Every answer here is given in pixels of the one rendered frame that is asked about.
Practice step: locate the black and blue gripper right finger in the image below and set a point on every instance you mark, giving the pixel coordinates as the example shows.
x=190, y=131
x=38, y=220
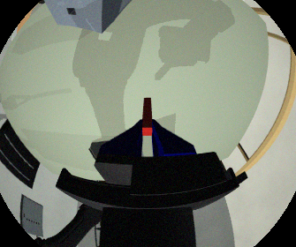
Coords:
x=166, y=143

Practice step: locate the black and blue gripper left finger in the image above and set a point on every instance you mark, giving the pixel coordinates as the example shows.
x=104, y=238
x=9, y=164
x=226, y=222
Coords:
x=127, y=143

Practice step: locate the red peg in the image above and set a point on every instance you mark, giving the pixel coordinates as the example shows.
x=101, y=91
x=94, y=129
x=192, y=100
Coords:
x=147, y=118

